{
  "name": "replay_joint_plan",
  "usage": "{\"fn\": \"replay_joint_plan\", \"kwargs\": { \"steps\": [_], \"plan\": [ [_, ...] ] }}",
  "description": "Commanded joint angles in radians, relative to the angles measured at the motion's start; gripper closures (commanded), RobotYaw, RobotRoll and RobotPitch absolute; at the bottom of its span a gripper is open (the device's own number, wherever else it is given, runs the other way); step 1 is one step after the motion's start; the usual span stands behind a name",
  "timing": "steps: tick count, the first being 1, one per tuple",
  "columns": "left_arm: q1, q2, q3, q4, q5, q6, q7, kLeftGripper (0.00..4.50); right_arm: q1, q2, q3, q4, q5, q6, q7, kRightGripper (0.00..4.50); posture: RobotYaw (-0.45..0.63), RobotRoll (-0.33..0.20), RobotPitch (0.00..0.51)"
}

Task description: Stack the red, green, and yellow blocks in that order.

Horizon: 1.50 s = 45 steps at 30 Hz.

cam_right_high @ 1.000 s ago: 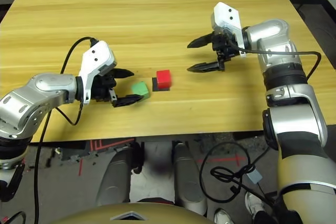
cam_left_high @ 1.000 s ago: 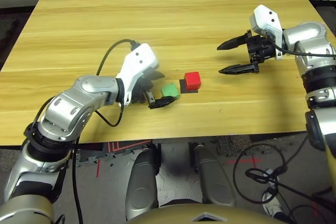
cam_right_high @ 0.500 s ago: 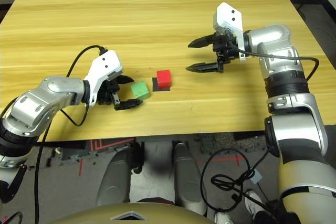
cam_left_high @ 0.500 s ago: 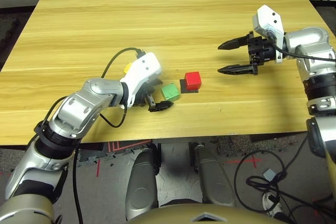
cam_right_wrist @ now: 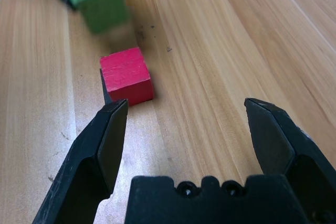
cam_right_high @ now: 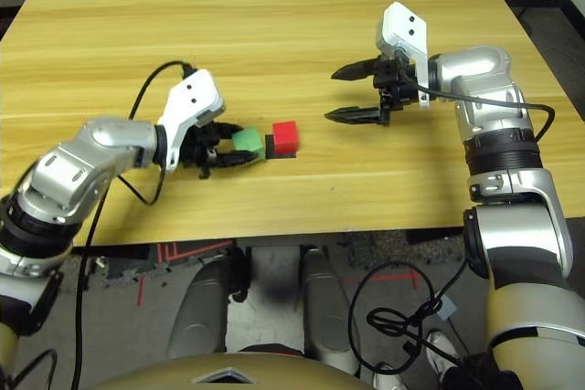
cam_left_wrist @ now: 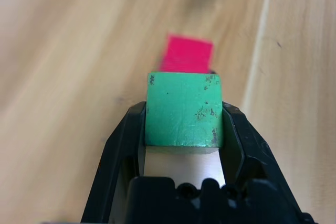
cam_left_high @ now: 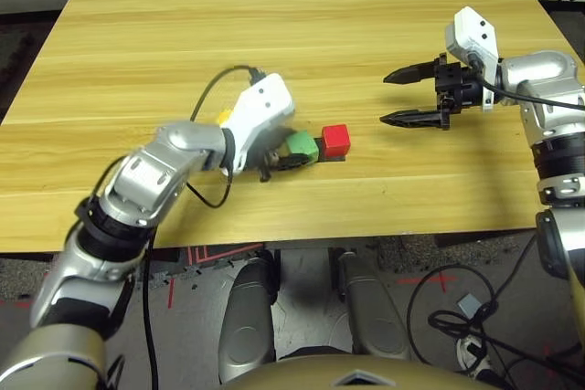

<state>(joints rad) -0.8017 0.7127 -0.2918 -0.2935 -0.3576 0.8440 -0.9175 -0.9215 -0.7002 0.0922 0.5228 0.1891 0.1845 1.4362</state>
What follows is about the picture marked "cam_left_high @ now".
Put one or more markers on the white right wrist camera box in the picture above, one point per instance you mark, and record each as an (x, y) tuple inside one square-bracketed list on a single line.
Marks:
[(471, 34)]

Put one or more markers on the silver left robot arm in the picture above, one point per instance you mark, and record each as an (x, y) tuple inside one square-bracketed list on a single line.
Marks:
[(151, 171)]

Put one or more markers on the gold robot torso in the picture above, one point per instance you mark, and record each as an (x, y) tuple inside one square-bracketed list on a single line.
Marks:
[(320, 376)]

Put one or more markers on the white power strip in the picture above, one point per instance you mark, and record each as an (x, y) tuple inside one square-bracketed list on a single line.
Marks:
[(471, 353)]

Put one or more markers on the yellow block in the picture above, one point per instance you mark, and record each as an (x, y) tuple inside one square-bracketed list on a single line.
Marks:
[(225, 117)]

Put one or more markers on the small grey box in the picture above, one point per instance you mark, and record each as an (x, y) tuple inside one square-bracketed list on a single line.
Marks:
[(468, 304)]

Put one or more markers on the green block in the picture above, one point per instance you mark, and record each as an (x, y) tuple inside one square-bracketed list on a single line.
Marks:
[(304, 143)]

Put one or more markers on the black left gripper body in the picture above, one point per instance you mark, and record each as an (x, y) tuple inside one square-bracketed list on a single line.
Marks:
[(267, 164)]

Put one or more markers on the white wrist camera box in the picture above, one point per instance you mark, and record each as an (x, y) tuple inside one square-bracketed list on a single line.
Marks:
[(471, 34), (260, 107)]

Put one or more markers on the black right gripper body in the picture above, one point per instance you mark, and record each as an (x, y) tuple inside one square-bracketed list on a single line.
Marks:
[(457, 86)]

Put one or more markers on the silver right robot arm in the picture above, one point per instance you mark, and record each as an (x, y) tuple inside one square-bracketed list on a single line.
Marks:
[(544, 70)]

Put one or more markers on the red block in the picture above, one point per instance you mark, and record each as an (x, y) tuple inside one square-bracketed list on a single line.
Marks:
[(336, 139)]

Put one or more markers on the grey robot left leg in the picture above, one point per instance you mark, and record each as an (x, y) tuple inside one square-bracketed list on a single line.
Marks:
[(247, 317)]

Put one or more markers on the red tape strip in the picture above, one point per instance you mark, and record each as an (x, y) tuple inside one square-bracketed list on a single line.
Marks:
[(171, 294)]

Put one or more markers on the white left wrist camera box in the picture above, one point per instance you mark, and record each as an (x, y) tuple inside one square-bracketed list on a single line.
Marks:
[(260, 107)]

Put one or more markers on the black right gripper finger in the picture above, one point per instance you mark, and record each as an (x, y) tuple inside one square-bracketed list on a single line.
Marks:
[(413, 74), (416, 119)]

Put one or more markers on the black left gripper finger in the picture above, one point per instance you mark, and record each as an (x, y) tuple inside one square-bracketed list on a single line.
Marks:
[(283, 136), (294, 161)]

